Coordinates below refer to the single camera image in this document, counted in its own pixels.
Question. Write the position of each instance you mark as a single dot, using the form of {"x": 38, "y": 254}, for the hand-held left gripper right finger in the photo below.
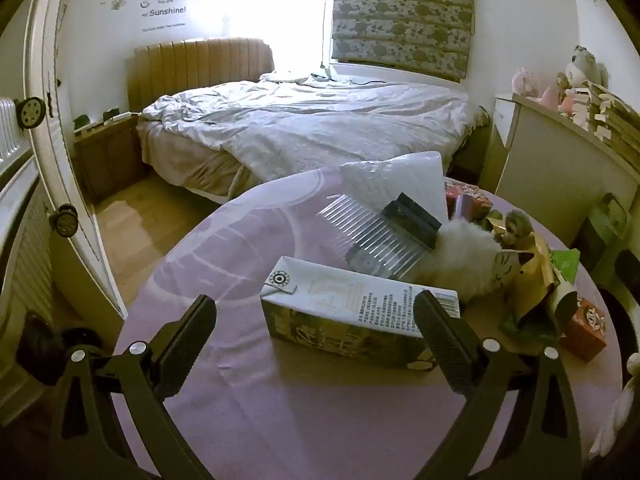
{"x": 440, "y": 340}

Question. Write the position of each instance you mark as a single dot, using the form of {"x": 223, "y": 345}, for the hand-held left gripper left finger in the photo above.
{"x": 192, "y": 330}

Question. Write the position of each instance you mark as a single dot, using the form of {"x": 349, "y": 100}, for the white milk carton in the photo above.
{"x": 340, "y": 300}

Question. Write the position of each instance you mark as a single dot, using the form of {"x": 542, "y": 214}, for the white fluffy toy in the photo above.
{"x": 460, "y": 255}

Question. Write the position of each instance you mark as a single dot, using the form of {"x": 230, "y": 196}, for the purple round tablecloth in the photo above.
{"x": 280, "y": 410}

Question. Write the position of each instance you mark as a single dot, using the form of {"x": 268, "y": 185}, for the clear ribbed plastic container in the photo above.
{"x": 365, "y": 240}

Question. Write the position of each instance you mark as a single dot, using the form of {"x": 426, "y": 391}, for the dark flat box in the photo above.
{"x": 410, "y": 215}

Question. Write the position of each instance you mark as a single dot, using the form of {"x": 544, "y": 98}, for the red shiny packet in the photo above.
{"x": 470, "y": 205}

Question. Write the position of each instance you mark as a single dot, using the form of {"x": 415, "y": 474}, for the small grey plush figure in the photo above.
{"x": 515, "y": 222}

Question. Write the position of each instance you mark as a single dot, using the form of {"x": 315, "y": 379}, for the small orange box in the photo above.
{"x": 585, "y": 330}

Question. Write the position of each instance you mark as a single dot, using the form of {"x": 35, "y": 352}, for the dark bag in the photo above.
{"x": 40, "y": 345}

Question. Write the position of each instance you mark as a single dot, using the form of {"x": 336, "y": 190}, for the white door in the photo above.
{"x": 75, "y": 210}

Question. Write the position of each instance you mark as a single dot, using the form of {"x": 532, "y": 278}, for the round grey knob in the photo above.
{"x": 64, "y": 220}
{"x": 31, "y": 110}

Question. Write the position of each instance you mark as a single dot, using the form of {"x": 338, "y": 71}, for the white bubble mailer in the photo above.
{"x": 380, "y": 175}

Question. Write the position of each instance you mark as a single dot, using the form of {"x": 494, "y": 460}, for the white radiator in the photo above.
{"x": 30, "y": 240}

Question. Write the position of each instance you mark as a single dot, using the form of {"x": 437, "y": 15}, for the black chair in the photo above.
{"x": 620, "y": 280}

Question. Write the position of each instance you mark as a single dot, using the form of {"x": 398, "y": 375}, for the wooden nightstand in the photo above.
{"x": 110, "y": 155}

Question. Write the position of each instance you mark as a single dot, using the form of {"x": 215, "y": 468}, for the white dresser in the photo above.
{"x": 550, "y": 170}

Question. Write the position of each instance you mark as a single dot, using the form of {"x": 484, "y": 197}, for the bed with white duvet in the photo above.
{"x": 310, "y": 125}

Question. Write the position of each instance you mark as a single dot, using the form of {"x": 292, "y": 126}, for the tan padded headboard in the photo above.
{"x": 200, "y": 65}

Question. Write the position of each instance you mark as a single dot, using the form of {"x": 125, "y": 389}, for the pink plush toy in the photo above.
{"x": 530, "y": 82}

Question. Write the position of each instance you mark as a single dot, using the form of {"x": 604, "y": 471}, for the stack of books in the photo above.
{"x": 615, "y": 125}

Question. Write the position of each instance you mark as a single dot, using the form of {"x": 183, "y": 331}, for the floral roman blind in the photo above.
{"x": 400, "y": 20}

